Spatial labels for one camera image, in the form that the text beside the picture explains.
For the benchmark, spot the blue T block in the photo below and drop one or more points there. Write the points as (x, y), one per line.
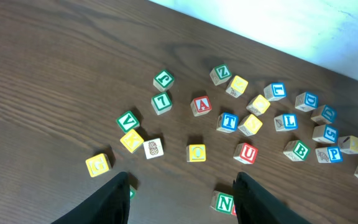
(227, 123)

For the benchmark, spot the green 4 block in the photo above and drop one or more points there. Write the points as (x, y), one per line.
(132, 192)

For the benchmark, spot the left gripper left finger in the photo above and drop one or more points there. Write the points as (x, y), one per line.
(110, 204)

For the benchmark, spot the yellow C block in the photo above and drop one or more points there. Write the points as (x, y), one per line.
(258, 105)

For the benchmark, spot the green F block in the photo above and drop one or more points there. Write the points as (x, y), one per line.
(163, 80)

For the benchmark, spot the yellow O block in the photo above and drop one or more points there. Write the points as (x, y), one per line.
(196, 153)

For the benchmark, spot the yellow block beside V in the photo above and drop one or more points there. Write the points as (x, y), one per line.
(132, 141)

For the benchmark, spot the blue block top row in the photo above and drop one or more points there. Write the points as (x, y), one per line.
(275, 91)

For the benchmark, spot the yellow block top row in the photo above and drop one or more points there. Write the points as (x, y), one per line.
(237, 86)

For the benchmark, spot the red U block upper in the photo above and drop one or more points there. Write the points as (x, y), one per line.
(245, 153)

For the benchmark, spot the red A block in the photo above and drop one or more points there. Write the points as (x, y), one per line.
(201, 105)

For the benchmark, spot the green Z block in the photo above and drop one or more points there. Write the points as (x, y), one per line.
(220, 74)

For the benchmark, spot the green N block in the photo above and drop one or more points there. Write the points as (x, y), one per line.
(222, 202)

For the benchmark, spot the blue D block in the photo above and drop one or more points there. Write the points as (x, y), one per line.
(306, 102)

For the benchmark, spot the green B block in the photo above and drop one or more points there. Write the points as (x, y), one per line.
(296, 151)

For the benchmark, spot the yellow S block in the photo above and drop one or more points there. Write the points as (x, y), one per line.
(250, 125)

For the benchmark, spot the green V block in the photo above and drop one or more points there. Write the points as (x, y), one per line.
(127, 121)

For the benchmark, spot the red E block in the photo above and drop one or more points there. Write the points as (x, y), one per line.
(233, 211)

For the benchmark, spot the plain wooden picture block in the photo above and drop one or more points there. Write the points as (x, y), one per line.
(153, 148)

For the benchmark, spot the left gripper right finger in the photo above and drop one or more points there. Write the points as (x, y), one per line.
(255, 204)

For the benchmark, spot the blue L block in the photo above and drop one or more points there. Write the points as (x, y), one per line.
(285, 122)

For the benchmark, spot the blue P block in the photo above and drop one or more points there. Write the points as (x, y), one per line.
(330, 154)

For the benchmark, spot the yellow block far left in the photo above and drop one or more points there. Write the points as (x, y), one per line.
(98, 164)

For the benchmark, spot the blue Q block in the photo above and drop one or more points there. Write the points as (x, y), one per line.
(324, 115)

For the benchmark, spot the blue 5 block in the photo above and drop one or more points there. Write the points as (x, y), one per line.
(325, 134)

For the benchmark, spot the green 7 block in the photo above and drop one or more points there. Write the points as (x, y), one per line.
(161, 103)

